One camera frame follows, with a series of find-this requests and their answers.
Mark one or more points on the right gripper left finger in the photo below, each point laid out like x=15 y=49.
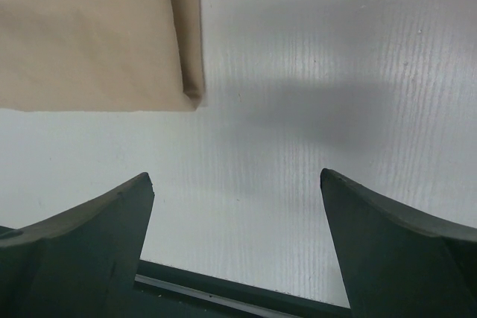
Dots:
x=81 y=262

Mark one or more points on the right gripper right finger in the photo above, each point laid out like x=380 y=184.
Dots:
x=397 y=261

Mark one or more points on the beige t shirt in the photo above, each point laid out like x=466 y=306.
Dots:
x=101 y=55

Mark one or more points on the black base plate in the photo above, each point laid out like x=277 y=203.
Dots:
x=164 y=291

